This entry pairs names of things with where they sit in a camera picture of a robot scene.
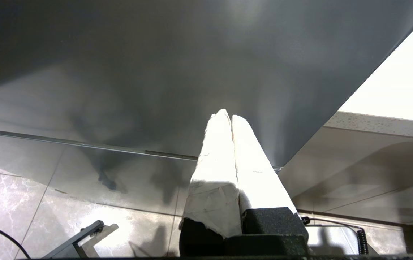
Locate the grey cabinet door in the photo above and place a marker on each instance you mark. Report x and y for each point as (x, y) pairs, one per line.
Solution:
(155, 72)

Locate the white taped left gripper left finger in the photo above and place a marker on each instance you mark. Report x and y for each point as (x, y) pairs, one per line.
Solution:
(215, 173)

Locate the beige base cabinet front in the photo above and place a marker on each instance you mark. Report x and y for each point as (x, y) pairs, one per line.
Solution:
(365, 169)

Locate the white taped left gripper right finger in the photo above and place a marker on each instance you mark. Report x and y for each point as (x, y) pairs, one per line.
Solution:
(257, 173)

